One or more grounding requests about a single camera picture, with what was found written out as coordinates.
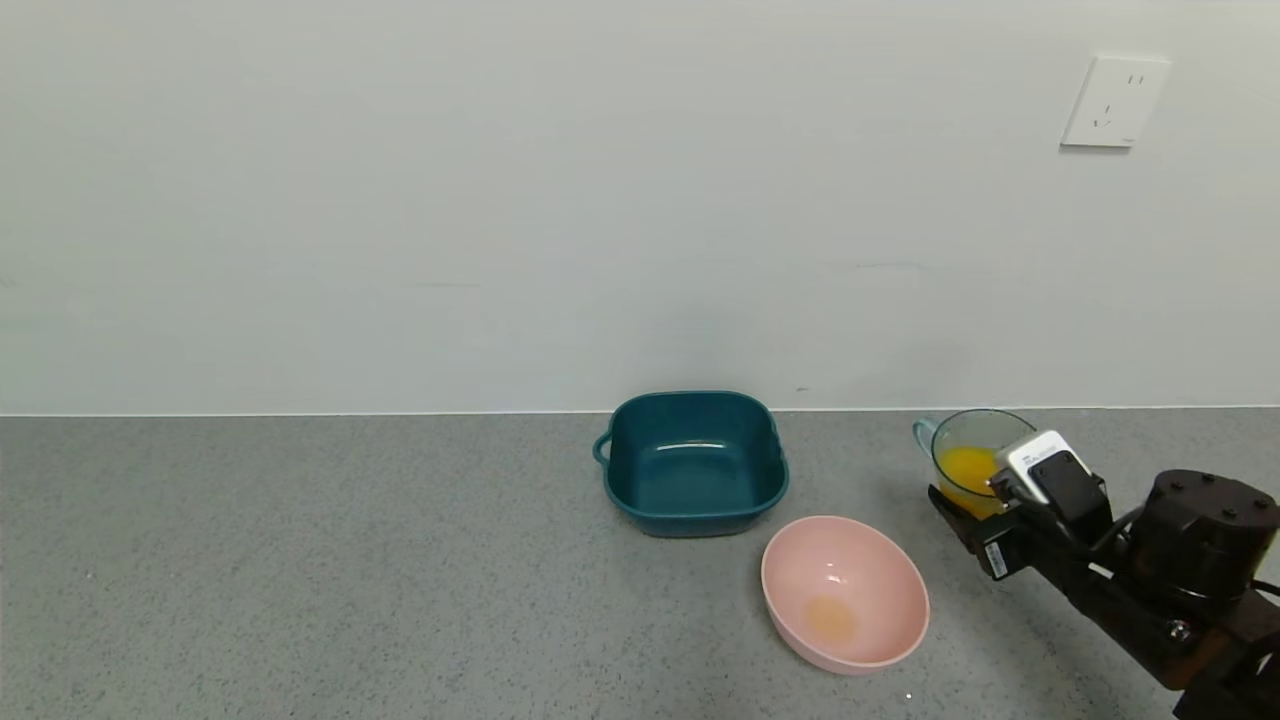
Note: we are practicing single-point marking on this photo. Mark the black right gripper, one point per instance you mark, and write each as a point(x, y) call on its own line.
point(993, 557)

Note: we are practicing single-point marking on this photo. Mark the orange juice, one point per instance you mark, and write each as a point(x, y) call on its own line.
point(965, 470)

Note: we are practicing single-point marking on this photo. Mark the translucent blue ribbed cup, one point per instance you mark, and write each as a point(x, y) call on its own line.
point(985, 430)

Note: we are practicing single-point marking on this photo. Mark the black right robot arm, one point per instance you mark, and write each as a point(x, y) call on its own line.
point(1200, 530)

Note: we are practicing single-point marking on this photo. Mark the pink plastic bowl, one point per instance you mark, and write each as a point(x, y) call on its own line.
point(850, 585)

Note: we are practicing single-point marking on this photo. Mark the teal square plastic basin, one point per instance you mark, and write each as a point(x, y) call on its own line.
point(690, 480)

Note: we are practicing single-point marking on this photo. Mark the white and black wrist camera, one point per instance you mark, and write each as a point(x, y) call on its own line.
point(1050, 470)

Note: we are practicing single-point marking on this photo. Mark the white wall socket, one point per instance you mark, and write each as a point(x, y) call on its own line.
point(1113, 100)

